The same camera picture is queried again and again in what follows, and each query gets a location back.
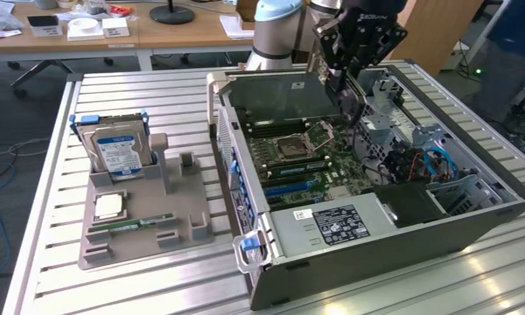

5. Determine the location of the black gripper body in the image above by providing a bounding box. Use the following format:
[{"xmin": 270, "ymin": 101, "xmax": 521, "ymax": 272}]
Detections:
[{"xmin": 334, "ymin": 0, "xmax": 406, "ymax": 37}]

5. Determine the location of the graphics card with metal bracket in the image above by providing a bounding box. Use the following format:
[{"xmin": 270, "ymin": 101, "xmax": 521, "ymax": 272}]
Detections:
[{"xmin": 305, "ymin": 49, "xmax": 370, "ymax": 131}]

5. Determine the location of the wooden cabinet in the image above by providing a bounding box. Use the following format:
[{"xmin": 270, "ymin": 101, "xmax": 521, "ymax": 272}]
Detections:
[{"xmin": 366, "ymin": 0, "xmax": 485, "ymax": 76}]

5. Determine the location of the metal drive cage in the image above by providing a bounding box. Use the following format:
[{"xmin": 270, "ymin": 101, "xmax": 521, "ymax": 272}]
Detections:
[{"xmin": 358, "ymin": 67, "xmax": 421, "ymax": 155}]

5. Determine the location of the brown cardboard box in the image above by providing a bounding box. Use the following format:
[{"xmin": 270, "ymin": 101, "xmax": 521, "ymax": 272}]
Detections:
[{"xmin": 236, "ymin": 0, "xmax": 264, "ymax": 22}]

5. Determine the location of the white paper stack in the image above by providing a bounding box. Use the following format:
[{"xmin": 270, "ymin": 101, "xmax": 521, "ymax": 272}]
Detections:
[{"xmin": 220, "ymin": 14, "xmax": 257, "ymax": 39}]

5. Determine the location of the person in blue shirt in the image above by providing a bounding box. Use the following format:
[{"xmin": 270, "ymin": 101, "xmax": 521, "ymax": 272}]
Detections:
[{"xmin": 465, "ymin": 0, "xmax": 525, "ymax": 124}]

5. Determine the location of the CPU socket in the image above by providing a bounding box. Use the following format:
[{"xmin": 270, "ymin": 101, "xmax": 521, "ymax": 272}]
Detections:
[{"xmin": 274, "ymin": 134, "xmax": 310, "ymax": 162}]

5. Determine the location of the wooden desk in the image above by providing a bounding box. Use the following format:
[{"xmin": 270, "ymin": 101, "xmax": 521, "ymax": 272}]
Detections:
[{"xmin": 0, "ymin": 0, "xmax": 380, "ymax": 63}]

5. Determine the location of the green RAM stick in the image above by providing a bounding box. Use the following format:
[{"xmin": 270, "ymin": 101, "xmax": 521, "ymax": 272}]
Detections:
[
  {"xmin": 90, "ymin": 213, "xmax": 174, "ymax": 232},
  {"xmin": 269, "ymin": 159, "xmax": 329, "ymax": 179}
]

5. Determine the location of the black round lamp base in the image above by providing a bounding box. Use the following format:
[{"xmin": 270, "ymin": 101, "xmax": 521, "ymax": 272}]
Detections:
[{"xmin": 149, "ymin": 0, "xmax": 197, "ymax": 24}]

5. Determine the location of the green motherboard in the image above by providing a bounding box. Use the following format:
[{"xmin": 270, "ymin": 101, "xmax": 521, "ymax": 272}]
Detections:
[{"xmin": 240, "ymin": 116, "xmax": 380, "ymax": 213}]

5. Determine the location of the blue expansion slot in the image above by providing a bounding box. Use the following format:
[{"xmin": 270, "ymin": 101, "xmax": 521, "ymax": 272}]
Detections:
[{"xmin": 261, "ymin": 181, "xmax": 317, "ymax": 199}]

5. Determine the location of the metal disk bay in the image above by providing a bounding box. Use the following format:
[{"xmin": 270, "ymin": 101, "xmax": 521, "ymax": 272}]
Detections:
[{"xmin": 426, "ymin": 175, "xmax": 506, "ymax": 217}]

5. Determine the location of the white labelled box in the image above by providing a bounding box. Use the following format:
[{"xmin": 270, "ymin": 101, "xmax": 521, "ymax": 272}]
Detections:
[{"xmin": 101, "ymin": 17, "xmax": 129, "ymax": 39}]

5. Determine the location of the flat white box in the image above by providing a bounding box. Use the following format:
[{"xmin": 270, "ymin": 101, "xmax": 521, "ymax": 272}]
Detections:
[{"xmin": 66, "ymin": 28, "xmax": 105, "ymax": 42}]

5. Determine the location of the grey power supply unit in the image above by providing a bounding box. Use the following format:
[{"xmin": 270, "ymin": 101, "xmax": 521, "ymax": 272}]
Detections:
[{"xmin": 266, "ymin": 192, "xmax": 397, "ymax": 259}]

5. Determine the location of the hard disk in blue caddy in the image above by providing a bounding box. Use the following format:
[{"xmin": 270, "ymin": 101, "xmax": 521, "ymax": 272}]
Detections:
[{"xmin": 68, "ymin": 111, "xmax": 154, "ymax": 182}]

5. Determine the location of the white tape roll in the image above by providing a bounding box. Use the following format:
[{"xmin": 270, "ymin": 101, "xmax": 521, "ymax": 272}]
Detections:
[{"xmin": 68, "ymin": 18, "xmax": 101, "ymax": 33}]

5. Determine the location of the open black PC case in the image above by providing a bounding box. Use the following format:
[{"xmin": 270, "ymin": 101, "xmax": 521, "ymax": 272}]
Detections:
[{"xmin": 205, "ymin": 58, "xmax": 525, "ymax": 312}]

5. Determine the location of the black and white box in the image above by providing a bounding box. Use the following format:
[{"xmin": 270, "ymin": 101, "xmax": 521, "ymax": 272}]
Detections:
[{"xmin": 26, "ymin": 15, "xmax": 62, "ymax": 38}]

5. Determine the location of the silver CPU chip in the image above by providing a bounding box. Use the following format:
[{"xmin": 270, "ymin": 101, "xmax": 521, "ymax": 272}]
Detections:
[{"xmin": 93, "ymin": 194, "xmax": 128, "ymax": 220}]

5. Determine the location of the grey parts rack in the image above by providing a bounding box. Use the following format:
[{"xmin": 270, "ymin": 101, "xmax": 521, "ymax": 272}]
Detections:
[{"xmin": 77, "ymin": 133, "xmax": 216, "ymax": 270}]

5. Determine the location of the clear plastic bag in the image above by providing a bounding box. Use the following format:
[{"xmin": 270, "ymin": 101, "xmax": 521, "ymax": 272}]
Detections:
[{"xmin": 0, "ymin": 0, "xmax": 26, "ymax": 30}]

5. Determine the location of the black wire connector cluster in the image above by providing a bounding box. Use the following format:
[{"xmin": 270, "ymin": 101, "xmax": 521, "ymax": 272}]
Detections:
[{"xmin": 382, "ymin": 149, "xmax": 421, "ymax": 183}]

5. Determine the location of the blue data wire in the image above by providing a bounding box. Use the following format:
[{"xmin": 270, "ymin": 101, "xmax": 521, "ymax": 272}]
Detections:
[{"xmin": 421, "ymin": 148, "xmax": 460, "ymax": 183}]

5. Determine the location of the grey case handle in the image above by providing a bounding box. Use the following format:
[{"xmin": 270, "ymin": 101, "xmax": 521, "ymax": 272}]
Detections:
[{"xmin": 230, "ymin": 228, "xmax": 270, "ymax": 274}]

